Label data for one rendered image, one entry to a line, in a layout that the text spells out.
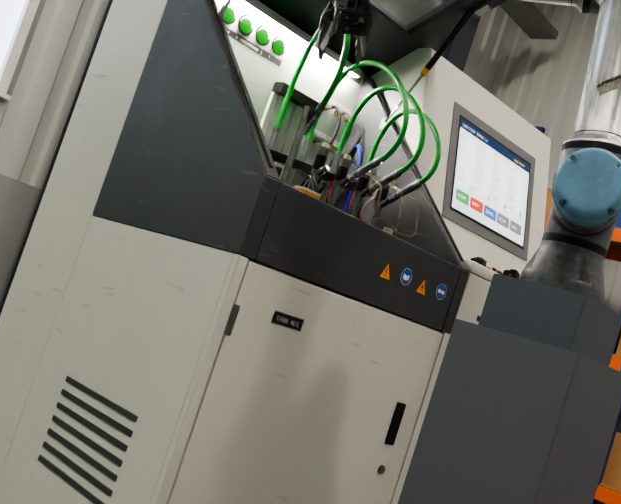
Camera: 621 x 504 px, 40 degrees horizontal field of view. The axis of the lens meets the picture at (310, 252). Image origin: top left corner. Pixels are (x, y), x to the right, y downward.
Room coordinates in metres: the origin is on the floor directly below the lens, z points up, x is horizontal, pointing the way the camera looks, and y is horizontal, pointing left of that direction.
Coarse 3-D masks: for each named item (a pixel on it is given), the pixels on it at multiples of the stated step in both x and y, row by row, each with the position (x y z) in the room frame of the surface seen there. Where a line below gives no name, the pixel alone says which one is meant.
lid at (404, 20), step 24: (264, 0) 2.15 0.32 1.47; (288, 0) 2.16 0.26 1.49; (312, 0) 2.16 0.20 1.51; (384, 0) 2.20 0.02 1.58; (408, 0) 2.20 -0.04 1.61; (432, 0) 2.21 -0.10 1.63; (456, 0) 2.21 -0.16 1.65; (480, 0) 2.19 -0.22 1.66; (504, 0) 2.19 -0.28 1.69; (312, 24) 2.25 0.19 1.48; (384, 24) 2.26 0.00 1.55; (408, 24) 2.29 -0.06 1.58; (432, 24) 2.27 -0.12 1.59; (456, 24) 2.27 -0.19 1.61; (336, 48) 2.35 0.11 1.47; (384, 48) 2.35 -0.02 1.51; (408, 48) 2.36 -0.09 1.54
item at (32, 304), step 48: (144, 0) 2.09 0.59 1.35; (96, 48) 2.21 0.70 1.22; (144, 48) 2.03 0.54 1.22; (96, 96) 2.14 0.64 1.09; (96, 144) 2.08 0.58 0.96; (48, 192) 2.19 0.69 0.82; (96, 192) 2.02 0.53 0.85; (48, 240) 2.13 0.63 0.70; (48, 288) 2.07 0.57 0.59; (0, 336) 2.18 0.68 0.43; (48, 336) 2.01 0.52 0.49; (0, 384) 2.12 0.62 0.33; (0, 432) 2.06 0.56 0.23
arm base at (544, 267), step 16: (544, 240) 1.52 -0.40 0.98; (560, 240) 1.49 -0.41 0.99; (576, 240) 1.47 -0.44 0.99; (544, 256) 1.49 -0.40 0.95; (560, 256) 1.48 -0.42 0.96; (576, 256) 1.47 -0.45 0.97; (592, 256) 1.47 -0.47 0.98; (528, 272) 1.50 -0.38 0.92; (544, 272) 1.48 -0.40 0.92; (560, 272) 1.46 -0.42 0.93; (576, 272) 1.47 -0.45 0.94; (592, 272) 1.47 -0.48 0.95; (576, 288) 1.45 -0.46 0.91; (592, 288) 1.46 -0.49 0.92
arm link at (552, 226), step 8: (552, 200) 1.47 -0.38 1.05; (552, 208) 1.50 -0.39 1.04; (552, 216) 1.51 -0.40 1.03; (552, 224) 1.51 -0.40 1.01; (560, 224) 1.48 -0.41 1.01; (544, 232) 1.53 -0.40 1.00; (552, 232) 1.50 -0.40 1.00; (560, 232) 1.49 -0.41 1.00; (568, 232) 1.48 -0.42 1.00; (576, 232) 1.46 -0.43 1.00; (600, 232) 1.46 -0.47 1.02; (608, 232) 1.48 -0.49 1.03; (592, 240) 1.47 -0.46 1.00; (600, 240) 1.48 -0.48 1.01; (608, 240) 1.49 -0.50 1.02
